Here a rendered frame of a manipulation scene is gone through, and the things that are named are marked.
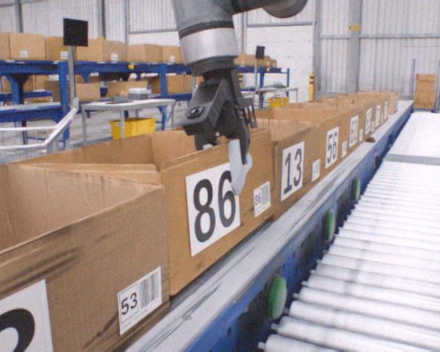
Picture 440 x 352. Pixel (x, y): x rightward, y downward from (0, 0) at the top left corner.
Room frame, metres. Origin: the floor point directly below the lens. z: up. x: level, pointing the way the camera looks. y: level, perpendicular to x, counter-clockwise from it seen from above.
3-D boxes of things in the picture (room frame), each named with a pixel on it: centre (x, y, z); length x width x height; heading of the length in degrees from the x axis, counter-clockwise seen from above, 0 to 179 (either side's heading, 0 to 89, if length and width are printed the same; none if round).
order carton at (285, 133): (1.09, -0.07, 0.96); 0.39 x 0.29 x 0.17; 153
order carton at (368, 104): (2.14, -0.60, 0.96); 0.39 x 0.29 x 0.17; 153
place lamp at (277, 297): (0.66, -0.10, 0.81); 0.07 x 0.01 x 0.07; 153
